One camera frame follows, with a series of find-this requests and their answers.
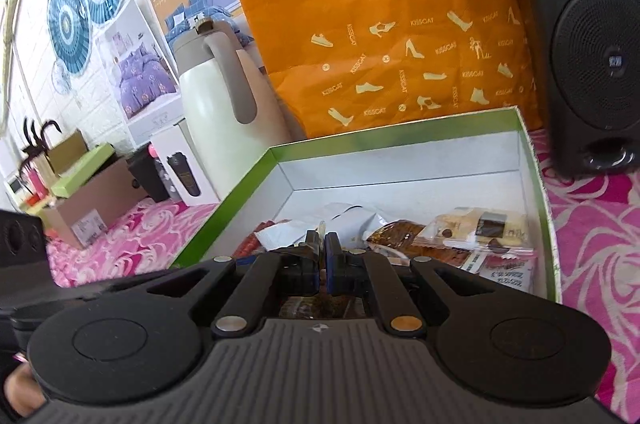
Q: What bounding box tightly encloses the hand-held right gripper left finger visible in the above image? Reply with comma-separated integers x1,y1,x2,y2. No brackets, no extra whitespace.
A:
145,229,326,338

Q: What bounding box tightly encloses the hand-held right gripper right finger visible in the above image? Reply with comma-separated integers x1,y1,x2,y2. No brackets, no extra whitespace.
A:
324,231,501,337

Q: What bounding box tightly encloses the red sausage packet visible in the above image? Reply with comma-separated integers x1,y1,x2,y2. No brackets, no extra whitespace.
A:
234,218,283,261

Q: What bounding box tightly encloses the brown cake packet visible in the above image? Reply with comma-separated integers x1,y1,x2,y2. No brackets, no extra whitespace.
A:
364,220,483,270

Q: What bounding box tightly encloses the green cardboard box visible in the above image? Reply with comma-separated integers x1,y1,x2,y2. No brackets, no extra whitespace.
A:
167,105,563,305

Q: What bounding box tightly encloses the clear biscuit packet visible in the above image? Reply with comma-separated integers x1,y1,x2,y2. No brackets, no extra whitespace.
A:
417,207,531,255

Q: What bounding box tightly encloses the brown cardboard box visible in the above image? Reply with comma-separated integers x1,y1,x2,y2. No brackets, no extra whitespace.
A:
42,158,151,250

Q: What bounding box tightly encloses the green box lid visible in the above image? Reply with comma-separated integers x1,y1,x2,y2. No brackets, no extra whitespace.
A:
50,143,116,199

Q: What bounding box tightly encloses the tall brown box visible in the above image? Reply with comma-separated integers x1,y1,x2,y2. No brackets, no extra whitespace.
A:
46,129,89,176

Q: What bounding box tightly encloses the black tumbler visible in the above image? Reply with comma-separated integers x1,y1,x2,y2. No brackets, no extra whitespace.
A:
126,148,169,203

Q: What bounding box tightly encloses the pink-capped clear bottle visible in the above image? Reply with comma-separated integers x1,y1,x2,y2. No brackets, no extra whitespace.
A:
147,143,176,201

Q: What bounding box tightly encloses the white tumbler carton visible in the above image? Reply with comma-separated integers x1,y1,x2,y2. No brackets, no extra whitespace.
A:
150,120,222,207

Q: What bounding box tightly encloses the white thermos jug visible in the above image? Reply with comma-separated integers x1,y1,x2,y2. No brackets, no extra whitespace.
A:
172,18,293,200

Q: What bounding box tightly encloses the purple bedding poster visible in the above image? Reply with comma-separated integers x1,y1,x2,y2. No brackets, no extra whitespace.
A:
99,0,182,126

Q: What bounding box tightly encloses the large blue paper fan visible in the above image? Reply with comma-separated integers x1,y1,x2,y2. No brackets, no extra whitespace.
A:
46,0,94,76

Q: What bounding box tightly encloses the pink rose blanket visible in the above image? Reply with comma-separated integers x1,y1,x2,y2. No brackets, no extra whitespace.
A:
45,129,640,410

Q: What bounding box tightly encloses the orange tote bag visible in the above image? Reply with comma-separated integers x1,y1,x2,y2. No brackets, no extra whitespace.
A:
215,0,546,140

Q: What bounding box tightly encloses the black speaker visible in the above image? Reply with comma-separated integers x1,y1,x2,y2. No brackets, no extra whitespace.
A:
506,0,640,177

